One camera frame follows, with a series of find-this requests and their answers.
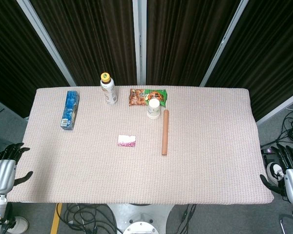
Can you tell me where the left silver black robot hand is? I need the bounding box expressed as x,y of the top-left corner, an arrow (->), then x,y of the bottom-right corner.
0,142 -> 34,195

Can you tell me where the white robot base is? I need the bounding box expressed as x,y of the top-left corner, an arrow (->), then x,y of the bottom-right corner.
107,203 -> 174,234

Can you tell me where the white black sneaker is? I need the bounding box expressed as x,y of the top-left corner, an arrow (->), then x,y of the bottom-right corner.
267,162 -> 288,186

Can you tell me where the chrome tube leg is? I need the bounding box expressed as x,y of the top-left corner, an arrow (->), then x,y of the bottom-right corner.
279,214 -> 293,234

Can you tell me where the white shoe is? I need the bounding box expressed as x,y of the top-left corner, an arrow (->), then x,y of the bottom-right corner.
11,216 -> 29,234

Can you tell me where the yellow floor tape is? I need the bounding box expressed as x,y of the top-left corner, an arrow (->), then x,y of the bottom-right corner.
50,203 -> 63,234

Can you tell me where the pink woven tablecloth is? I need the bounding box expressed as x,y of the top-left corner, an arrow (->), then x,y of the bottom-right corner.
8,85 -> 275,205

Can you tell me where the blue cardboard box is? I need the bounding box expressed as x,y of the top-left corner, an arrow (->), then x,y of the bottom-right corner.
60,90 -> 80,131

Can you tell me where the dark curtain partition panel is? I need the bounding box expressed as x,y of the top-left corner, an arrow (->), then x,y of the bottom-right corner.
30,0 -> 138,86
0,0 -> 70,118
204,0 -> 293,121
146,0 -> 241,86

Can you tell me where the yellow-capped drink bottle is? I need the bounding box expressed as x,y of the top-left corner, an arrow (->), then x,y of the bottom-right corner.
100,72 -> 118,105

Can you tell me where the wooden rolling pin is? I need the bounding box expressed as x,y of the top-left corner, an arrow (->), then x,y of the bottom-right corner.
161,109 -> 170,156

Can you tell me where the orange green snack bag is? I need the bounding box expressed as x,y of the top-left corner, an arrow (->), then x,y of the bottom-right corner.
129,88 -> 167,108

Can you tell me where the white paper cup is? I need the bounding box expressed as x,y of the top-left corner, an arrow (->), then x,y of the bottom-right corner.
146,98 -> 161,120

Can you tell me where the grey partition frame rail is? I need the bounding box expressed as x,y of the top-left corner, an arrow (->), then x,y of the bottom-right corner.
255,88 -> 293,126
0,95 -> 29,124

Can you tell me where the black cable with connector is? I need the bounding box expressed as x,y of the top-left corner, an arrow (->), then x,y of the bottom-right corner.
179,204 -> 197,234

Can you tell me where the grey partition post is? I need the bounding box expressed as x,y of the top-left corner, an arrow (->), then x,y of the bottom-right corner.
132,0 -> 147,86
199,0 -> 249,87
16,0 -> 77,87

